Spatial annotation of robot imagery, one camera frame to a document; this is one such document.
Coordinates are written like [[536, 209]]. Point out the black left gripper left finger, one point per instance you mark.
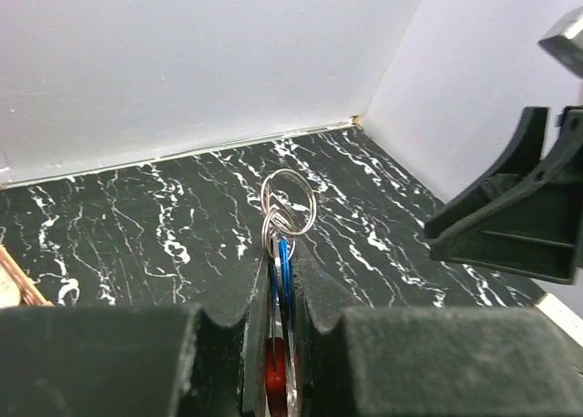
[[202, 358]]

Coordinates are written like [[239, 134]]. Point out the peach plastic desk organizer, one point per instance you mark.
[[16, 288]]

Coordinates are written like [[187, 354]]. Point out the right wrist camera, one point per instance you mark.
[[563, 41]]

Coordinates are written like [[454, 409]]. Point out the silver key with blue tag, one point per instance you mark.
[[283, 287]]

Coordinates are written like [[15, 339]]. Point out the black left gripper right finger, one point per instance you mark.
[[356, 360]]

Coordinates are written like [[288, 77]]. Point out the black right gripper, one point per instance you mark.
[[530, 227]]

